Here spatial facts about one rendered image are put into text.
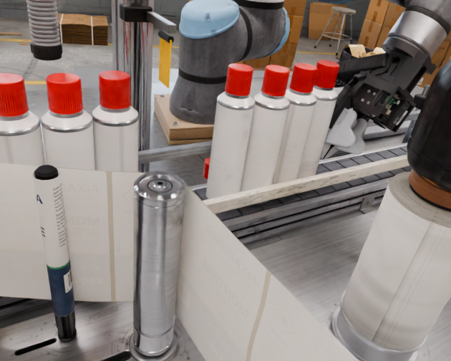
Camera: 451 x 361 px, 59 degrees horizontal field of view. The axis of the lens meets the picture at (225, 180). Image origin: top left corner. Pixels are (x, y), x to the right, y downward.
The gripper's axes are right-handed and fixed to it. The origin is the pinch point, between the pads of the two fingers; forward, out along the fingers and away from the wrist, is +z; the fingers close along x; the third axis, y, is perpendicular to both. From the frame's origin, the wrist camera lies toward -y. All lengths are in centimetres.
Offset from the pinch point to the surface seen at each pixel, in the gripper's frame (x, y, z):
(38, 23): -45.1, -8.3, 4.9
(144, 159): -27.9, -2.8, 13.6
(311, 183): -3.8, 4.8, 5.2
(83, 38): 92, -419, 47
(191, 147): -22.1, -2.9, 9.4
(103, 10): 132, -521, 13
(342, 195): 3.9, 5.9, 4.5
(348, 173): 3.0, 4.8, 0.9
